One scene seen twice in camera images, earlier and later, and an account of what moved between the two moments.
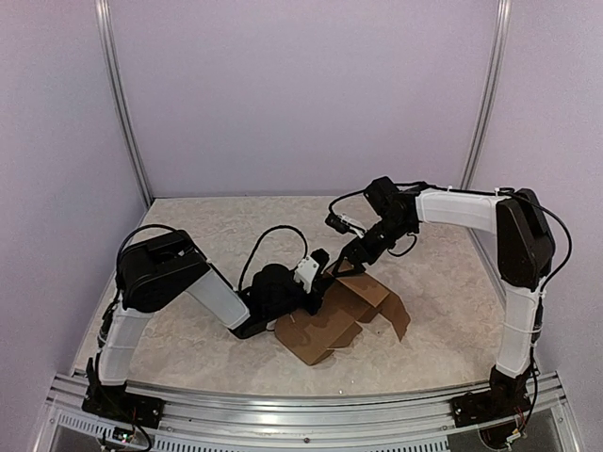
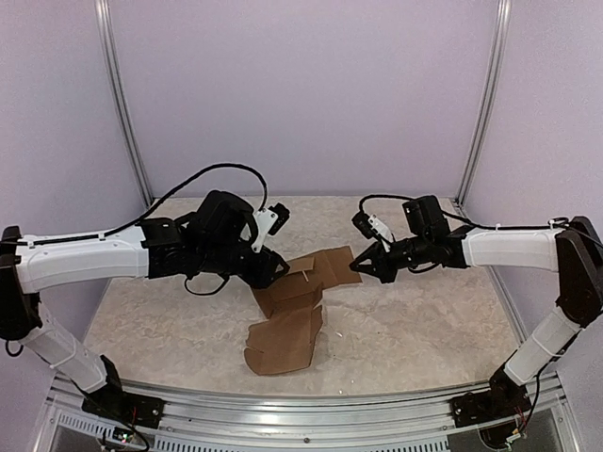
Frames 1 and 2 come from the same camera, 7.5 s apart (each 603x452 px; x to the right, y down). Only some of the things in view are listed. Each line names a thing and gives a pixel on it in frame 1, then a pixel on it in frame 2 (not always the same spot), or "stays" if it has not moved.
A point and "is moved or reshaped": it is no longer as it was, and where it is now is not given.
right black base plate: (480, 406) stays
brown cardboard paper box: (349, 298) is moved or reshaped
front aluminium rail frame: (194, 421) stays
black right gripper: (357, 259) → (375, 269)
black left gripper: (319, 285) → (261, 276)
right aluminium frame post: (486, 105) stays
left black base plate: (114, 402) stays
